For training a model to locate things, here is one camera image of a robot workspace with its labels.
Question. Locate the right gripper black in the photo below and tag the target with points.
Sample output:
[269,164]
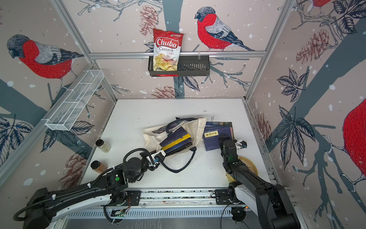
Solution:
[222,144]

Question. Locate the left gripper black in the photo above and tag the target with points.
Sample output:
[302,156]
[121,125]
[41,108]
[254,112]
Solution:
[154,168]

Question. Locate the dark blue thin book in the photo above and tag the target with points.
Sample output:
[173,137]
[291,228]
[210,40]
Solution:
[212,134]
[210,124]
[180,132]

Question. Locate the cream canvas tote bag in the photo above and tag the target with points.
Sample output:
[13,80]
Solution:
[194,126]

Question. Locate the yellow spine book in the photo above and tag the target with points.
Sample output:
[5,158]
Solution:
[170,145]

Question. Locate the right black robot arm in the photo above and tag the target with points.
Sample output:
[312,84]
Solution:
[269,202]

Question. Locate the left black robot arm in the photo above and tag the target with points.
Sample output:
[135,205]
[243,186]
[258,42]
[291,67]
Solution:
[109,189]

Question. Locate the Chuba cassava chips bag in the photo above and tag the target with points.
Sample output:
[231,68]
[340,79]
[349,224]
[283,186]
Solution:
[166,50]

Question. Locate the yellow bamboo steamer basket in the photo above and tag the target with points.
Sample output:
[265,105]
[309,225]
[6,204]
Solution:
[249,164]

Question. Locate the brown spice jar black lid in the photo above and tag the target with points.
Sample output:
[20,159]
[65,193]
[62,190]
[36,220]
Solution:
[98,166]

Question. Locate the clear spice jar black lid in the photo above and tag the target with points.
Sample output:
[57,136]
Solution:
[103,146]

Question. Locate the circuit board under left base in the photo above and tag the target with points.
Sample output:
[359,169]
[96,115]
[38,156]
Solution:
[121,213]

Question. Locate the circuit board under base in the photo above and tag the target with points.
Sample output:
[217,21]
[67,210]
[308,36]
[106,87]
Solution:
[121,213]
[240,209]

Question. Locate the circuit board under right base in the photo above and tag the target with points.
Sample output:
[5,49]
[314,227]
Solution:
[240,209]

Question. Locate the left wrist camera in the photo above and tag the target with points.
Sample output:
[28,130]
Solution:
[158,157]

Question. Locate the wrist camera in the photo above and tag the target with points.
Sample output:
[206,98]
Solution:
[241,144]
[158,157]

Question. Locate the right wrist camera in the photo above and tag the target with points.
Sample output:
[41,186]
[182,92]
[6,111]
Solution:
[241,144]

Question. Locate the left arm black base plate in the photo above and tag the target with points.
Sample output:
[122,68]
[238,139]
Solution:
[133,197]

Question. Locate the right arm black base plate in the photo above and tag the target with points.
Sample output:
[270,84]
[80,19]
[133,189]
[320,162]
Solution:
[223,197]

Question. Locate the black wire wall basket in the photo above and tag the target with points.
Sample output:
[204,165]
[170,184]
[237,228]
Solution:
[192,65]

